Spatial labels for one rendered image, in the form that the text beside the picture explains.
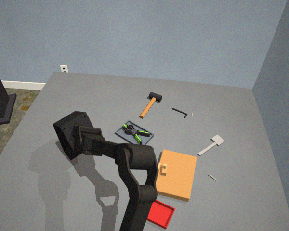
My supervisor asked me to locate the black and green spring clamp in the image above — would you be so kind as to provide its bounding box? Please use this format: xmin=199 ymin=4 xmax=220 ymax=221
xmin=123 ymin=124 xmax=150 ymax=145

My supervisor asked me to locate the mallet with wooden handle and black head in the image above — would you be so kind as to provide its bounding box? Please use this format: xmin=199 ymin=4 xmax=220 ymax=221
xmin=139 ymin=92 xmax=162 ymax=118

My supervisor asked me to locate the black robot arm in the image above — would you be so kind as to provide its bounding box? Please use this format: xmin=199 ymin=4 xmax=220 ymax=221
xmin=70 ymin=122 xmax=158 ymax=231

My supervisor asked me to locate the light wooden board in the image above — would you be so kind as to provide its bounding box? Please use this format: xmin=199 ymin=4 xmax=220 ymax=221
xmin=156 ymin=149 xmax=197 ymax=202

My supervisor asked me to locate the red shallow tray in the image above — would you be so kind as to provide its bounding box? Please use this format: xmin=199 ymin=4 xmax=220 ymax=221
xmin=147 ymin=200 xmax=175 ymax=229

